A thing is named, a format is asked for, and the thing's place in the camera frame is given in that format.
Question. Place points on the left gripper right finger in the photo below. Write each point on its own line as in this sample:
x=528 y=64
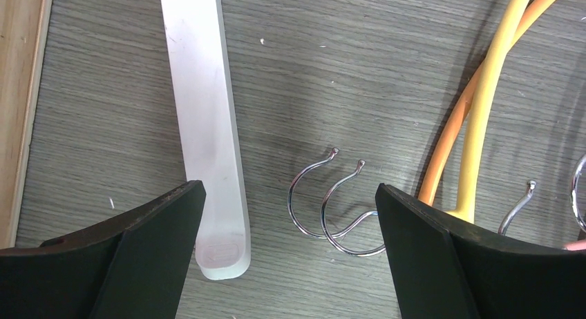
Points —
x=445 y=267

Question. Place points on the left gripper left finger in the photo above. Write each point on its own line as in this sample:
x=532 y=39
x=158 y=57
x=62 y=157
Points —
x=132 y=265

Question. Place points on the orange plastic hanger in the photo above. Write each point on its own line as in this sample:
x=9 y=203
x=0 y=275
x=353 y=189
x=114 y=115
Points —
x=543 y=6

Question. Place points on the silver metal clothes rack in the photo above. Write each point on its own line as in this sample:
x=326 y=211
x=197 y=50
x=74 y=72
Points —
x=203 y=95

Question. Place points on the yellow plastic hanger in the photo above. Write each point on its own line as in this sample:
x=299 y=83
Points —
x=474 y=107

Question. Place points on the wooden clothes rack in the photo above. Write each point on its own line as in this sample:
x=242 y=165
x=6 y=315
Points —
x=24 y=28

